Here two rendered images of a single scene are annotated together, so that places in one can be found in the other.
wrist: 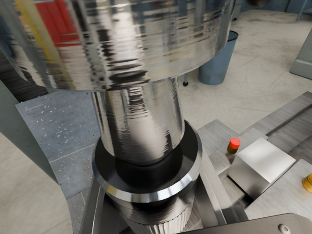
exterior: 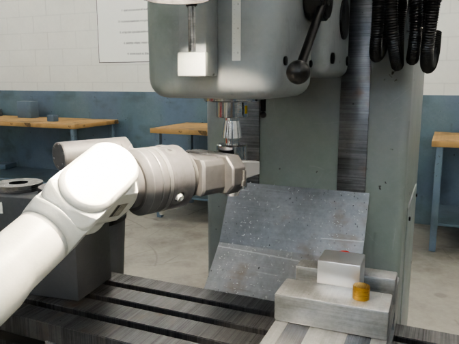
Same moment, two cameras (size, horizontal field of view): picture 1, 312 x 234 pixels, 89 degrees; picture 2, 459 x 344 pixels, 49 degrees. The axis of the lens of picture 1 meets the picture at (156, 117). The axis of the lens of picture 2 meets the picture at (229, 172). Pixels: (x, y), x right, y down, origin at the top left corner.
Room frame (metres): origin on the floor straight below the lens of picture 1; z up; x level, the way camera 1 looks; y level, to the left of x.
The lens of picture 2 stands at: (-0.45, -0.57, 1.34)
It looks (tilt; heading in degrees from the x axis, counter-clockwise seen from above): 10 degrees down; 49
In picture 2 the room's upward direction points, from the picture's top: straight up
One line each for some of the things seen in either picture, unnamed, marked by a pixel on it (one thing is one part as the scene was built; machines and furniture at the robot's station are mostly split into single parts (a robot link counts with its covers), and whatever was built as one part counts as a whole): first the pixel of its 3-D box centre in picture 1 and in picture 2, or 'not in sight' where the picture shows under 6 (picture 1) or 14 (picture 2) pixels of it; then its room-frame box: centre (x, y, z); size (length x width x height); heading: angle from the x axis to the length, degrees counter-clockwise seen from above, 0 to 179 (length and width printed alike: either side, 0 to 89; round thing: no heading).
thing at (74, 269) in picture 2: not in sight; (44, 234); (-0.12, 0.38, 1.04); 0.22 x 0.12 x 0.20; 123
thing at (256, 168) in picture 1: (257, 167); (341, 276); (0.12, -0.15, 1.05); 0.06 x 0.05 x 0.06; 117
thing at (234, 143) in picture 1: (233, 145); not in sight; (0.16, -0.13, 1.06); 0.02 x 0.02 x 0.03
